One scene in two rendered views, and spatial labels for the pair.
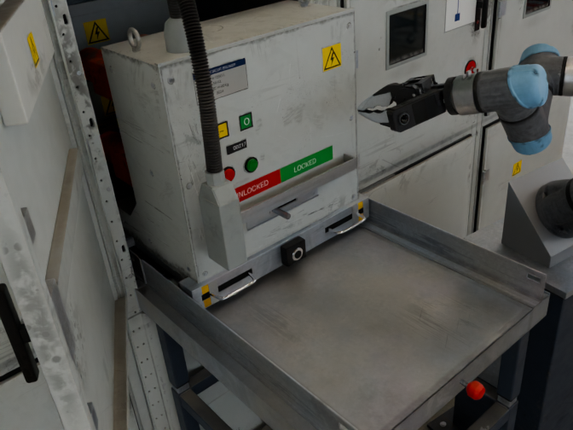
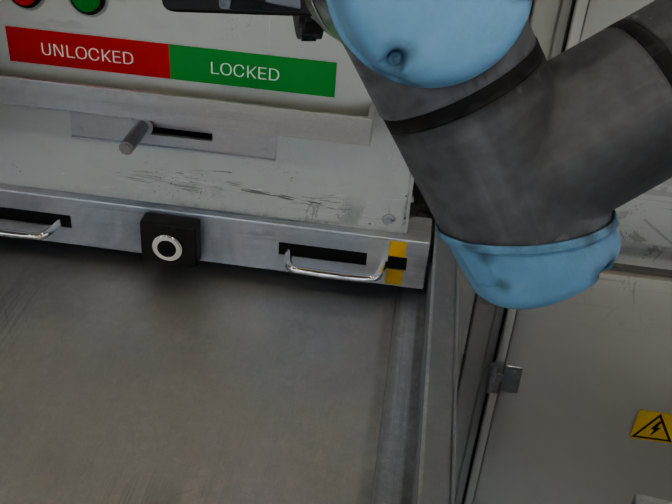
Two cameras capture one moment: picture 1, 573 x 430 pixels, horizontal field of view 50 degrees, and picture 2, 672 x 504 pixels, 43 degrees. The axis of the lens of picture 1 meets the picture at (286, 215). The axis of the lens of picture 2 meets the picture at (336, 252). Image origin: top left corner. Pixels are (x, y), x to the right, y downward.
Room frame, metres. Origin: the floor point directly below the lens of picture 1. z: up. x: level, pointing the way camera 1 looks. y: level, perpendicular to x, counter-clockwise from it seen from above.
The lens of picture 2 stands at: (0.74, -0.65, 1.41)
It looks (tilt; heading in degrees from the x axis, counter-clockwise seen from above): 34 degrees down; 43
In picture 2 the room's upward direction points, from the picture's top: 5 degrees clockwise
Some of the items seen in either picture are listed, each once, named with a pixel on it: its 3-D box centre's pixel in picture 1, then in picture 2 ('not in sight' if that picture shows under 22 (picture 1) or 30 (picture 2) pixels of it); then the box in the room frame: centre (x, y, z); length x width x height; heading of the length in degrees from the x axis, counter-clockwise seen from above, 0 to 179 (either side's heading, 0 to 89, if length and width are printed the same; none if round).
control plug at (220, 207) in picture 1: (221, 222); not in sight; (1.01, 0.13, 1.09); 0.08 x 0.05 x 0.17; 38
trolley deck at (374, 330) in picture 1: (332, 301); (136, 374); (1.08, -0.09, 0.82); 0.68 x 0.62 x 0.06; 38
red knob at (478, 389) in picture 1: (471, 387); not in sight; (0.79, -0.31, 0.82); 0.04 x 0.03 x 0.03; 38
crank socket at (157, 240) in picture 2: (294, 252); (170, 241); (1.17, -0.01, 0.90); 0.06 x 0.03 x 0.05; 128
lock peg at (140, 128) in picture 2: (279, 208); (135, 126); (1.16, 0.01, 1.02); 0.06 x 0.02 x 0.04; 38
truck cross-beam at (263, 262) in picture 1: (283, 246); (180, 222); (1.20, 0.01, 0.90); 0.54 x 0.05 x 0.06; 128
